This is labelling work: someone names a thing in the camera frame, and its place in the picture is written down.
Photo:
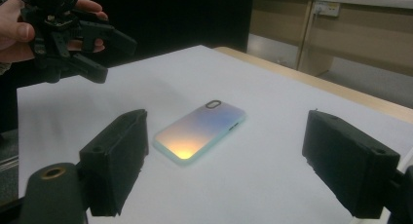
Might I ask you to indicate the pastel gradient phone case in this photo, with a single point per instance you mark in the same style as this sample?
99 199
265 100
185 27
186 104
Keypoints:
198 133

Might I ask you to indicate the white board sheet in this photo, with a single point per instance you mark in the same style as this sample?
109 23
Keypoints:
259 87

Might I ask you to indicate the aluminium floor rail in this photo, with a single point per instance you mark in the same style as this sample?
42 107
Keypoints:
8 164

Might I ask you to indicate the dark curtain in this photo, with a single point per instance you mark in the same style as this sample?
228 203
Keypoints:
178 19

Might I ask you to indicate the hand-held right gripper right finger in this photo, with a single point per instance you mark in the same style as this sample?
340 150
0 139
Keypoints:
350 162

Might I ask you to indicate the white wall outlet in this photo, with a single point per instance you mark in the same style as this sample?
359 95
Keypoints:
328 8

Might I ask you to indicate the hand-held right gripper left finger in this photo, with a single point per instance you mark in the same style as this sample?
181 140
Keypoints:
113 162

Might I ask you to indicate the wooden cabinet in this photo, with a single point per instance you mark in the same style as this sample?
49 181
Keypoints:
363 39

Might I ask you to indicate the wooden table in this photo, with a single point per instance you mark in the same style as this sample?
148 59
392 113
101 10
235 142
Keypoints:
324 84

